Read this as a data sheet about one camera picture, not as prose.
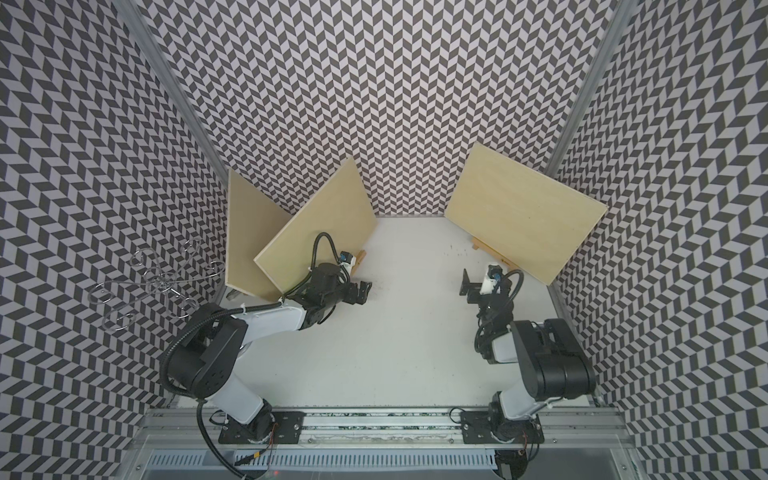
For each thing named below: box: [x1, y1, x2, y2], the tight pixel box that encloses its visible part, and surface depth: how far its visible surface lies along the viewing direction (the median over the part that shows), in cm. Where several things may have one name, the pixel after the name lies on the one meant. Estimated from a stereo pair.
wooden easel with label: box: [472, 236, 520, 270], surface depth 109 cm
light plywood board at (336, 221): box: [253, 157, 378, 296], surface depth 77 cm
